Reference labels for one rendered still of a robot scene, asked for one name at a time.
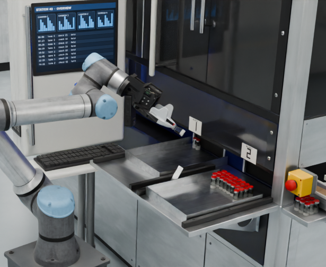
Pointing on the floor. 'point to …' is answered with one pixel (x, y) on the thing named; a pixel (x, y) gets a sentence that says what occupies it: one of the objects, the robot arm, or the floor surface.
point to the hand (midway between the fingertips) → (169, 125)
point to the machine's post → (290, 126)
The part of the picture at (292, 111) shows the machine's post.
